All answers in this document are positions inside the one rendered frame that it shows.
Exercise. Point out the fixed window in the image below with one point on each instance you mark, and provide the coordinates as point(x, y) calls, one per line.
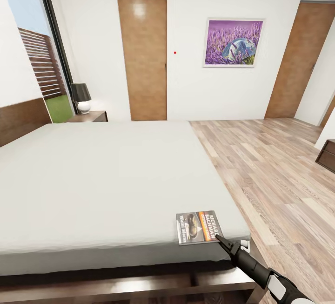
point(38, 27)

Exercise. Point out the table lamp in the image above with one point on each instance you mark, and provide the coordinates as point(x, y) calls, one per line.
point(81, 94)

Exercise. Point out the nightstand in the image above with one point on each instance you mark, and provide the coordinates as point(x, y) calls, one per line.
point(92, 116)

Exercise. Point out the painting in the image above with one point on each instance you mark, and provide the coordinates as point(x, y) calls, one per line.
point(232, 42)

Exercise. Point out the bed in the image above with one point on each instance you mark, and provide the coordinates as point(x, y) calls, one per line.
point(88, 211)

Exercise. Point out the hardback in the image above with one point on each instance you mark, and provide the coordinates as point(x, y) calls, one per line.
point(198, 228)

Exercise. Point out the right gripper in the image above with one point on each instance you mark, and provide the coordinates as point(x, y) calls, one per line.
point(239, 258)

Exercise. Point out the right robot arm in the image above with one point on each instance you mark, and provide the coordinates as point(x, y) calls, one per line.
point(282, 289)

